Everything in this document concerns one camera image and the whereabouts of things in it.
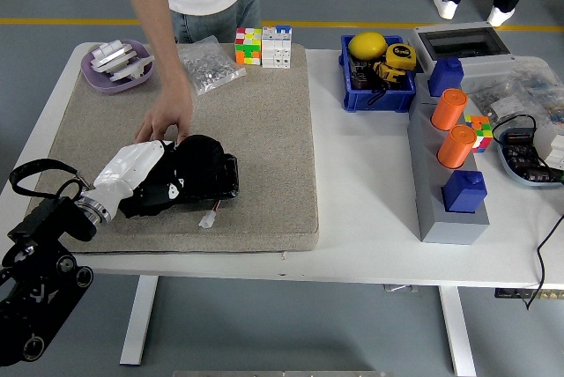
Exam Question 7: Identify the person's right hand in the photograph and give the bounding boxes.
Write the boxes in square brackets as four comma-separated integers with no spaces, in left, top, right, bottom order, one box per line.
[134,81,195,144]

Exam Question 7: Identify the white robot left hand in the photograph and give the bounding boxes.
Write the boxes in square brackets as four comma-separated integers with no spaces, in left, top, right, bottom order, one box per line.
[91,137,177,219]

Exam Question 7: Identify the black glossy panel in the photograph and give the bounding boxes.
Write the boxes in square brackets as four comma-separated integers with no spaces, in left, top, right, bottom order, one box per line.
[175,153,241,211]

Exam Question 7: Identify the clear bag of screws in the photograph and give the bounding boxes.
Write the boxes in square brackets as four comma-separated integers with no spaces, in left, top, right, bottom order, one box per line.
[177,33,247,96]

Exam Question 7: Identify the purple tray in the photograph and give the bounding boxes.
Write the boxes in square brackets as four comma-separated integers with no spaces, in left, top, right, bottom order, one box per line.
[79,38,154,94]

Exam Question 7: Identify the white plastic part stack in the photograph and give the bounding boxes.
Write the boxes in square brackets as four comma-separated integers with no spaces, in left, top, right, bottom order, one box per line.
[90,39,135,73]

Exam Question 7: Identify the grey-brown mat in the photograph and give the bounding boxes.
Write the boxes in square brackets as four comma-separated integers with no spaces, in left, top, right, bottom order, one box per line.
[24,41,320,255]

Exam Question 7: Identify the large colourful puzzle cube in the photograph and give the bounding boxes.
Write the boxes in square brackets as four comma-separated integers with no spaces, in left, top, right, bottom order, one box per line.
[234,26,263,66]

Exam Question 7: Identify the white circuit breaker block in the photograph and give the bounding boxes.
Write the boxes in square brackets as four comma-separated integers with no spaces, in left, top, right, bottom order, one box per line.
[261,23,293,70]

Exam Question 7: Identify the white table leg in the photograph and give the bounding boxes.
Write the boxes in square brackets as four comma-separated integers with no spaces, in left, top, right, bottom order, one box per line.
[119,274,160,367]
[438,285,478,377]

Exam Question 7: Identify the dark brown part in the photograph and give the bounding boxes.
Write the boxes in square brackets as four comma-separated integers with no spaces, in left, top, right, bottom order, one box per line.
[350,59,379,91]

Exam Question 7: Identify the yellow lemon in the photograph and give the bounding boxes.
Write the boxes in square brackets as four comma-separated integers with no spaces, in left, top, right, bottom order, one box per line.
[348,31,389,60]

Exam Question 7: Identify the blue plastic bin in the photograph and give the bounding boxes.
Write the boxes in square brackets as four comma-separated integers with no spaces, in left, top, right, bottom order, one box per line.
[338,33,417,114]

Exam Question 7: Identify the yellow and black tool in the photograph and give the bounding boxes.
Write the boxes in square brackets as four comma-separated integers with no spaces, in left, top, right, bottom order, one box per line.
[372,61,405,85]

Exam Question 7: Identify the yellow tape measure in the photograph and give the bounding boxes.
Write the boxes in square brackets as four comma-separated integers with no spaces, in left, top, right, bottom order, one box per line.
[384,42,417,72]

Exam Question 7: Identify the blue block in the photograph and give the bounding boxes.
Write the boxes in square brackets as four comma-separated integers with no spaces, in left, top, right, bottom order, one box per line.
[442,169,488,214]
[428,57,464,99]

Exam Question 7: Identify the orange cylinder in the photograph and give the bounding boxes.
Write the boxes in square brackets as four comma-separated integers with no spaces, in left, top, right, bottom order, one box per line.
[430,88,469,131]
[436,124,479,170]

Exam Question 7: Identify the long grey block holder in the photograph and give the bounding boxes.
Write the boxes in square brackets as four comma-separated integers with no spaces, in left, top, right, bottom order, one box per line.
[406,72,491,246]

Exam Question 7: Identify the small colourful puzzle cube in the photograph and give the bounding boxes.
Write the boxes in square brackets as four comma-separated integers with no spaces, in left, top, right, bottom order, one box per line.
[464,115,492,154]

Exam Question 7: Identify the clear bag of parts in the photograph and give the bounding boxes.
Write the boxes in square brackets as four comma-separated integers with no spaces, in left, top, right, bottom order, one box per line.
[509,57,564,128]
[462,76,529,122]

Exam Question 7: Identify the black circuit boards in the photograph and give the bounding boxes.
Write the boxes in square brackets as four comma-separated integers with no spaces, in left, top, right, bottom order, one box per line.
[502,129,560,184]

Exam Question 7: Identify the blue-grey tray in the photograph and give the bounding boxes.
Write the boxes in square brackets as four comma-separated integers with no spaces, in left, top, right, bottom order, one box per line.
[495,127,564,190]

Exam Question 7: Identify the white breaker modules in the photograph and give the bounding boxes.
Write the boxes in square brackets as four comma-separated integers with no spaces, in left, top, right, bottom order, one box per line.
[532,121,564,172]

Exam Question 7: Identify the black control box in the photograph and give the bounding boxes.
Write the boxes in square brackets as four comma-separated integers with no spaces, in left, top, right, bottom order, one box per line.
[494,288,564,300]

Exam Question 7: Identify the white plastic bracket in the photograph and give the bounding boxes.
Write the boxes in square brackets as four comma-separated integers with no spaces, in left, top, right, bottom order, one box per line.
[108,54,156,83]

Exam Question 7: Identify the white connector with wires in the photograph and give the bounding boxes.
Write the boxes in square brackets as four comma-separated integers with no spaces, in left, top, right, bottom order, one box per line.
[197,200,224,228]

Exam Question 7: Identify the grey enclosure box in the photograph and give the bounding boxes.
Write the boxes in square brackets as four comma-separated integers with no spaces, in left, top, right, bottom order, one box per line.
[407,21,516,87]

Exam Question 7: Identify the black looped cable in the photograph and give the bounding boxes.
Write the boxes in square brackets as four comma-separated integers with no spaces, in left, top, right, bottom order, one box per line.
[491,114,538,149]

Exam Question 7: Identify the black hanging cable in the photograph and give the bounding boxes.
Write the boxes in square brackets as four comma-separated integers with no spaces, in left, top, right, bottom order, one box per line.
[523,213,564,312]

